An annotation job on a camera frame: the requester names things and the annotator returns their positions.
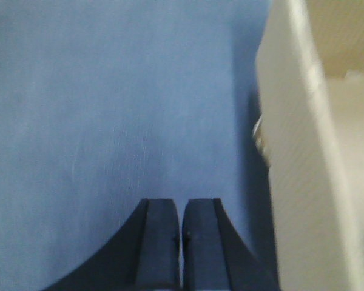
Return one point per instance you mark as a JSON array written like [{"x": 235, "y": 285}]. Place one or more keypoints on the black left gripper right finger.
[{"x": 215, "y": 257}]

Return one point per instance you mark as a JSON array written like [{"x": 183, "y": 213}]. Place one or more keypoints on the brown cardboard carton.
[{"x": 310, "y": 68}]

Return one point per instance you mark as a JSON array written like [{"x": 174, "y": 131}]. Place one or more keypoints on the blue conveyor belt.
[{"x": 104, "y": 103}]

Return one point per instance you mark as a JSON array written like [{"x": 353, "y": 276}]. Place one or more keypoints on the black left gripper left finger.
[{"x": 142, "y": 255}]

